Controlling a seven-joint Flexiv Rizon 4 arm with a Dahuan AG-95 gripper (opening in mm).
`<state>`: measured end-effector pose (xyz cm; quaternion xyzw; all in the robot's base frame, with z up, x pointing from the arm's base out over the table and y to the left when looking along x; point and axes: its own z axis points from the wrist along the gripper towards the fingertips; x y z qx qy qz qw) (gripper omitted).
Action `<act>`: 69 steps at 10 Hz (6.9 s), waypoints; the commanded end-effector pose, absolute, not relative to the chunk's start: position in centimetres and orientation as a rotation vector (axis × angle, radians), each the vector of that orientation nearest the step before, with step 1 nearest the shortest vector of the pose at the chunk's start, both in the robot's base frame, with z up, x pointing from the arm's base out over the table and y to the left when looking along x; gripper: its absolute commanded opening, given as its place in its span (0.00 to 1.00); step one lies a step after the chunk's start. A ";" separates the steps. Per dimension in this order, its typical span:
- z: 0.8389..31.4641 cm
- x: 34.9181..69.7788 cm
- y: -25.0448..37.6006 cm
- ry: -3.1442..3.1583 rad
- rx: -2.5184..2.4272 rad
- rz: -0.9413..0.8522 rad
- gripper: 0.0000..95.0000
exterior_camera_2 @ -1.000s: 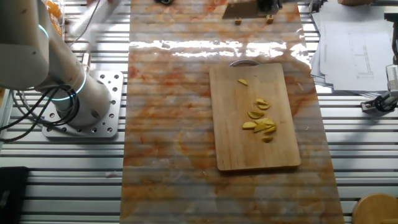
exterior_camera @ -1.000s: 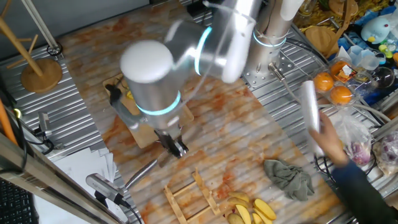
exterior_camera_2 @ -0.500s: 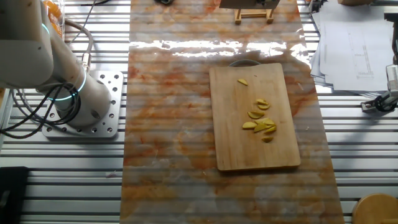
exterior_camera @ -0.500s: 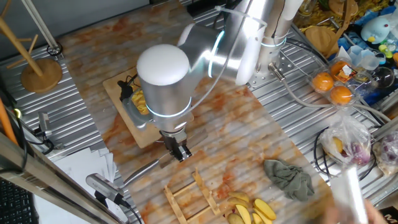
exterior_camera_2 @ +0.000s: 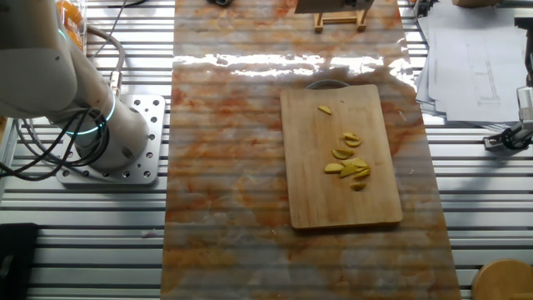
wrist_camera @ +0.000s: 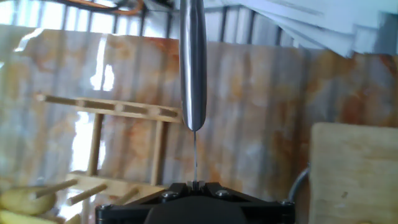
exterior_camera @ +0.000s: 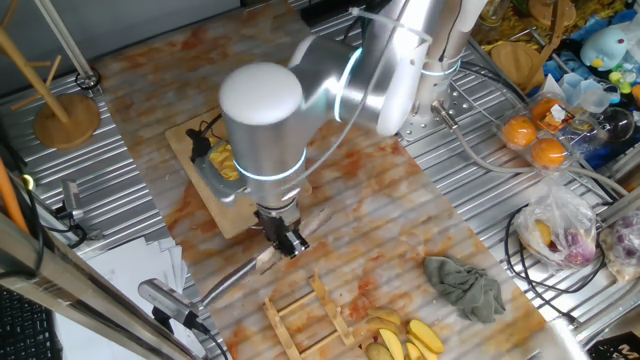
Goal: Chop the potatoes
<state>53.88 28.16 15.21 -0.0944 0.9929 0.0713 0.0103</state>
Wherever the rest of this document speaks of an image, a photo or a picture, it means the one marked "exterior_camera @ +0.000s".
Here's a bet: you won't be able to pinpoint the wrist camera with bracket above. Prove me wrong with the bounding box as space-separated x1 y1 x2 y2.
185 113 251 206

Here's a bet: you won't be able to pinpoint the black cable loop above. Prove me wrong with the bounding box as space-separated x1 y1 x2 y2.
503 203 607 324

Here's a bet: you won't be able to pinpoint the yellow banana pieces pile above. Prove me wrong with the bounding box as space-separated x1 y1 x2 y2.
407 318 446 356

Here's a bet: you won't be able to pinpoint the clear plastic measuring cup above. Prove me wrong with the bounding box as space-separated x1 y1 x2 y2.
558 72 622 115

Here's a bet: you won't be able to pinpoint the round wooden disc stand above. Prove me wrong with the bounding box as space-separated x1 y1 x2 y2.
489 41 547 95

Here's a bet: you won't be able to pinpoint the orange fruit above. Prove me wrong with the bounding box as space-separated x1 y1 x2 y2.
529 137 568 170
501 115 538 150
530 97 565 129

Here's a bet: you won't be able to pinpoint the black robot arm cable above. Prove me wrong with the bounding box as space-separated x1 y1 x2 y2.
342 0 464 64

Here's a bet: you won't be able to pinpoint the black base cable bundle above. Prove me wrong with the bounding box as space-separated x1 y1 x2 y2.
458 58 532 105

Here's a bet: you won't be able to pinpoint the clear plastic fruit package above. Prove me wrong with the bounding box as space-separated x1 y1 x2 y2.
498 91 601 175

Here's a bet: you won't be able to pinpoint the blue plush toy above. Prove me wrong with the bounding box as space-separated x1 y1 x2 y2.
579 25 631 72

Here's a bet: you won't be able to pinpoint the camera on clamp mount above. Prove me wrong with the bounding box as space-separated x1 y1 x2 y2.
53 178 105 250

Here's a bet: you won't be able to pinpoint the silver camera with cable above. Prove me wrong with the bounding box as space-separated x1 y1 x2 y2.
137 278 214 337

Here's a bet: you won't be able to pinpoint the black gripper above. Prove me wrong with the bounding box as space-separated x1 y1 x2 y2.
253 205 311 260

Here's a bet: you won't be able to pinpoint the metal frame beam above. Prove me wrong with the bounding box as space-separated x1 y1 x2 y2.
0 213 199 360

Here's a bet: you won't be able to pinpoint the wooden cutting board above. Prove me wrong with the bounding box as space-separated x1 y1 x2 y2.
164 106 314 240

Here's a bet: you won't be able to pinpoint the wooden knife rack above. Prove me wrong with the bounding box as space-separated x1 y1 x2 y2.
261 270 358 360

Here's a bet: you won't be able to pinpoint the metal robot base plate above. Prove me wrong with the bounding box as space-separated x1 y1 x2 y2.
397 82 476 145

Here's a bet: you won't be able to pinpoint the bag of purple vegetables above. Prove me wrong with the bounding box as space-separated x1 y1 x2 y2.
598 209 640 285

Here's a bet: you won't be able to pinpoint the round glass flask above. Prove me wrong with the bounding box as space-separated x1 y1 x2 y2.
596 106 637 144

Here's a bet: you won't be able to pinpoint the round wooden disc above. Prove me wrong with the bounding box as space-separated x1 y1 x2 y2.
0 0 103 151

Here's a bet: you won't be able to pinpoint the stack of white papers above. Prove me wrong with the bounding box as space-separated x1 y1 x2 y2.
53 236 207 360

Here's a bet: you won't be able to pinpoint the metal cylinder connector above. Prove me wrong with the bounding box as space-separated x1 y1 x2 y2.
430 99 461 133

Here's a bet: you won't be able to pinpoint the black mesh panel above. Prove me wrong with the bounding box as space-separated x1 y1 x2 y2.
0 287 65 360

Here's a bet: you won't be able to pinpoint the orange rod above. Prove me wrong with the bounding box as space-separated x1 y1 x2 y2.
0 158 30 236

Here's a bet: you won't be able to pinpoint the orange marbled table mat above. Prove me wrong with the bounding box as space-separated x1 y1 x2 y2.
94 0 549 360

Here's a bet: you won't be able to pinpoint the grey green cloth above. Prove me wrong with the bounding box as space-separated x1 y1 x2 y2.
423 255 507 324

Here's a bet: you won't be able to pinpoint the plastic bag of vegetables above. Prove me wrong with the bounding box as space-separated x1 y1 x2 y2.
513 183 600 272

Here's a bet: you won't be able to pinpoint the white tripod legs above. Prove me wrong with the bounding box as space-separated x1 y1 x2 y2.
32 0 103 92

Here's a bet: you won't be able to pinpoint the steel cleaver knife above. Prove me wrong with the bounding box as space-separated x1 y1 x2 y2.
199 206 335 308

